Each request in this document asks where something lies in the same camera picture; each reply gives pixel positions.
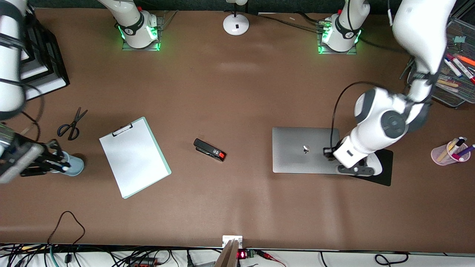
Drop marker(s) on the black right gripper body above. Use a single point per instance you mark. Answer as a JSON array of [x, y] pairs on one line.
[[41, 160]]

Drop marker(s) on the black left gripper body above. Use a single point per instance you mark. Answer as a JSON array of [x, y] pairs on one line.
[[328, 152]]

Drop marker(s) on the silver laptop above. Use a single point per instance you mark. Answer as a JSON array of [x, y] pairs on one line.
[[297, 159]]

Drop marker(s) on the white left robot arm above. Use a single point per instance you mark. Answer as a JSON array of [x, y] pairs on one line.
[[419, 33]]

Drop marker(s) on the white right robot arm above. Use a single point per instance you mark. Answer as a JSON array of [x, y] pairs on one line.
[[11, 55]]

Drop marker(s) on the white marker black cap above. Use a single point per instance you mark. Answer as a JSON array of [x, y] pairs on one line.
[[457, 142]]

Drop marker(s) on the magenta marker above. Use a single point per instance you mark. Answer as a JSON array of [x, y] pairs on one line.
[[460, 158]]

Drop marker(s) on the purple marker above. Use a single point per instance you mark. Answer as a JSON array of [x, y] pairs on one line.
[[468, 149]]

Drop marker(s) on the white marker blue cap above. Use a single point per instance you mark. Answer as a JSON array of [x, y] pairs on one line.
[[453, 67]]

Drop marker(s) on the white marker red cap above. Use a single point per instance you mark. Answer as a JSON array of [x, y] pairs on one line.
[[465, 72]]

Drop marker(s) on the blue mesh pen cup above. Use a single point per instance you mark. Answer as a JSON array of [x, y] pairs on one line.
[[77, 167]]

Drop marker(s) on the thin brass rod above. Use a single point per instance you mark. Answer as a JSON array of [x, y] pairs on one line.
[[26, 129]]

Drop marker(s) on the black scissors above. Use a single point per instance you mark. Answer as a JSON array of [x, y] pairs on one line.
[[77, 118]]

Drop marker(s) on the white computer mouse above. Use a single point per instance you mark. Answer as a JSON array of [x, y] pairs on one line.
[[377, 165]]

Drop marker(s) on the black mouse pad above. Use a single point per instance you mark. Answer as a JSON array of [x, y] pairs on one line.
[[382, 178]]

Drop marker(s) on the white paper in tray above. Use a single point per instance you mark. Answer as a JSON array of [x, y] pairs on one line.
[[44, 87]]

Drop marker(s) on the mint green clipboard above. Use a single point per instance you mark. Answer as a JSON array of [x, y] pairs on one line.
[[122, 130]]

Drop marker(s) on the white paper sheet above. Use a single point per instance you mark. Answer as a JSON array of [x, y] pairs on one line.
[[137, 170]]

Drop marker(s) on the black document tray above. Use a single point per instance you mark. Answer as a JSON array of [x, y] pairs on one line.
[[55, 63]]

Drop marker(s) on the pink translucent pen cup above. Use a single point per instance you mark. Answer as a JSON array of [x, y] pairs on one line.
[[434, 152]]

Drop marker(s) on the tan wooden stick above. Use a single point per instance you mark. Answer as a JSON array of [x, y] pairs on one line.
[[447, 150]]

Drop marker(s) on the black stapler red tip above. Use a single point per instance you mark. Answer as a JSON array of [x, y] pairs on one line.
[[207, 149]]

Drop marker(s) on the orange black connector block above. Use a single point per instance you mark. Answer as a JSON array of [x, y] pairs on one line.
[[143, 262]]

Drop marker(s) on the circuit board red display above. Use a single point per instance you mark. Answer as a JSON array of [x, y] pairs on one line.
[[242, 254]]

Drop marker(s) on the white lamp base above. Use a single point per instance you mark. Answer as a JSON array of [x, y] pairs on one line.
[[230, 26]]

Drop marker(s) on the orange highlighter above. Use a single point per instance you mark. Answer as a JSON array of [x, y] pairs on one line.
[[465, 60]]

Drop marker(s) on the white mount plate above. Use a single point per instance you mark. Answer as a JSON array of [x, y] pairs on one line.
[[227, 240]]

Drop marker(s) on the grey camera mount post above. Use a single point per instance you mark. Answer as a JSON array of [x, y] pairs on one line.
[[228, 256]]

